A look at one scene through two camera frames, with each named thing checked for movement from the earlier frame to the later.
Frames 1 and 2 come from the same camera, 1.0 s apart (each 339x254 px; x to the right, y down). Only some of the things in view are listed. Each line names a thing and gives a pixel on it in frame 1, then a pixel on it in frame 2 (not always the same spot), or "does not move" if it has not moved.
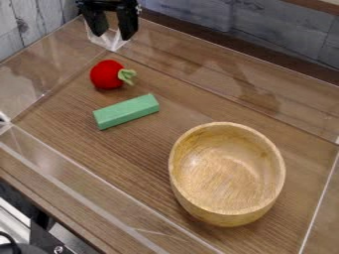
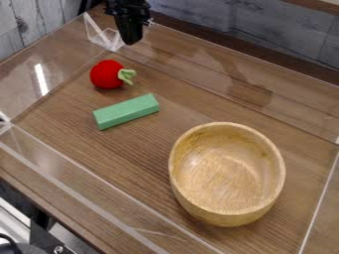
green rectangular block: x=125 y=111 does not move
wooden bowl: x=227 y=172 does not move
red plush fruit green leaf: x=108 y=74 does not move
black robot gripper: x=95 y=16 → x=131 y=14
